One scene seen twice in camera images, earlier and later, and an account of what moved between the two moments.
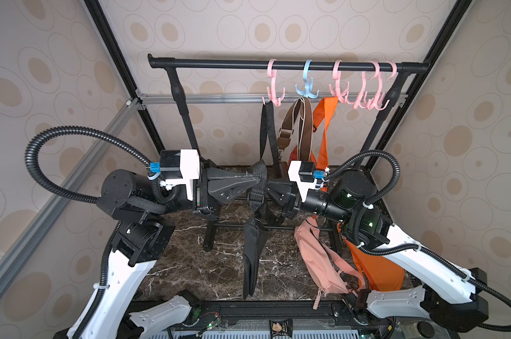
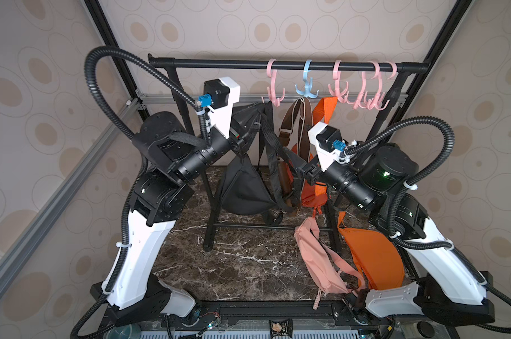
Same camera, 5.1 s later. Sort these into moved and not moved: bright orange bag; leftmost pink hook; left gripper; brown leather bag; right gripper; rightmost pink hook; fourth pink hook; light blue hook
Moved: left gripper; right gripper
Not moved: light blue hook; brown leather bag; fourth pink hook; bright orange bag; rightmost pink hook; leftmost pink hook
